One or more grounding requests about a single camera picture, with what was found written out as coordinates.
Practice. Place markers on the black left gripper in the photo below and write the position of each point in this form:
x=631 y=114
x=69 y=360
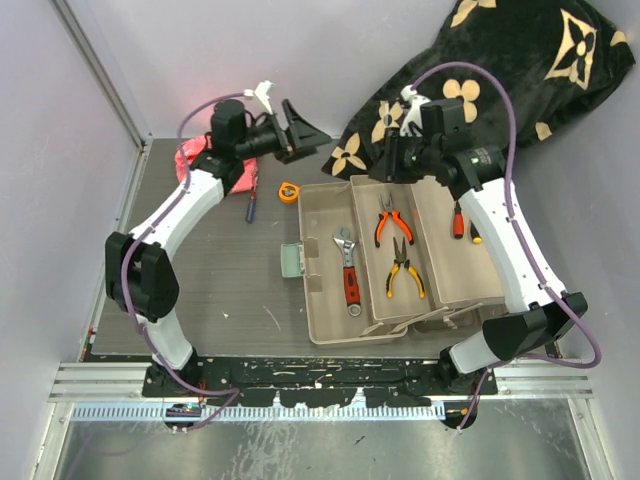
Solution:
x=299 y=134

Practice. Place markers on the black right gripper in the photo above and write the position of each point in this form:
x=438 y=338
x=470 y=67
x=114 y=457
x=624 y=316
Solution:
x=388 y=165

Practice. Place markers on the blue handled screwdriver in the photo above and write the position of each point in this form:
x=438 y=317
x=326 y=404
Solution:
x=251 y=207

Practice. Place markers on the orange handled adjustable wrench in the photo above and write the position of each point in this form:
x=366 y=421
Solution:
x=346 y=245

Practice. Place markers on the translucent brown plastic toolbox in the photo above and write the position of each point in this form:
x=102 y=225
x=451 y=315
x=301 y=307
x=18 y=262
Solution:
x=412 y=273

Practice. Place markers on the red black screwdriver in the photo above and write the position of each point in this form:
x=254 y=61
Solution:
x=458 y=223

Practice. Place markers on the grey green toolbox latch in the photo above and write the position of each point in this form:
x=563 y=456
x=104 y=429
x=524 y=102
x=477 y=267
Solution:
x=291 y=260

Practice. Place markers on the yellow black screwdriver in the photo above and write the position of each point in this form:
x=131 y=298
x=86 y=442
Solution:
x=475 y=236

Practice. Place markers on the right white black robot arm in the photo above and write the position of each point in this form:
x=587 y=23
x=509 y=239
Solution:
x=539 y=308

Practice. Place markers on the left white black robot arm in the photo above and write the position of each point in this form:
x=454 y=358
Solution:
x=139 y=275

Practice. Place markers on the yellow tape measure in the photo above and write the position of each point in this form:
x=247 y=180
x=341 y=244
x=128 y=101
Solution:
x=288 y=193

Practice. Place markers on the black floral plush blanket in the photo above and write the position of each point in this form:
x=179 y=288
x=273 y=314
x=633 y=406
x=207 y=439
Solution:
x=557 y=60

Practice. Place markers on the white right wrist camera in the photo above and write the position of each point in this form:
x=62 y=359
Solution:
x=412 y=102

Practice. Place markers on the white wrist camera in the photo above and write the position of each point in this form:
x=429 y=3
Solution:
x=260 y=95
x=412 y=102

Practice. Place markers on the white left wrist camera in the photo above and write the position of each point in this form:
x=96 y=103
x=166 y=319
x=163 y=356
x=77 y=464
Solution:
x=260 y=95

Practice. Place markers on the vertical aluminium corner post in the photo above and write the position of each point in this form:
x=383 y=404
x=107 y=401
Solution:
x=94 y=62

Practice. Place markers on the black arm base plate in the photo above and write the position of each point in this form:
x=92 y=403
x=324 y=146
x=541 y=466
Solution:
x=323 y=382

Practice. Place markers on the aluminium frame rail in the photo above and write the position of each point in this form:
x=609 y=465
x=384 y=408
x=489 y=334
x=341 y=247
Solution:
x=111 y=381

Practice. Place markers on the white slotted cable duct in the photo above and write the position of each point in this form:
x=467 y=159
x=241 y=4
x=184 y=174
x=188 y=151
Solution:
x=165 y=411

